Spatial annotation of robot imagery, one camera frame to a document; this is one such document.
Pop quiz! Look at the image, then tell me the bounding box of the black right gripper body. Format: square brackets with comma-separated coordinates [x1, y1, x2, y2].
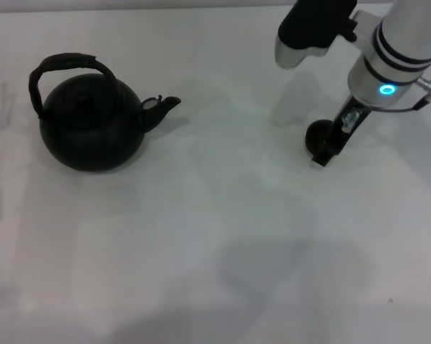
[325, 93, 373, 159]

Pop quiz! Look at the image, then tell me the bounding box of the dark brown small teacup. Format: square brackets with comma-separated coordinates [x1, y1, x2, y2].
[304, 120, 336, 155]

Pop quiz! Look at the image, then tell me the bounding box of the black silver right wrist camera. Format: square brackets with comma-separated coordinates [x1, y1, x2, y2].
[274, 0, 359, 70]

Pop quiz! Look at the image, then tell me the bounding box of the black round teapot with handle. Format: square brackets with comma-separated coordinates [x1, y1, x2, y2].
[29, 52, 183, 173]

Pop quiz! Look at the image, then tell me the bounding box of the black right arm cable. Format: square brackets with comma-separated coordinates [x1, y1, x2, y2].
[374, 77, 431, 115]

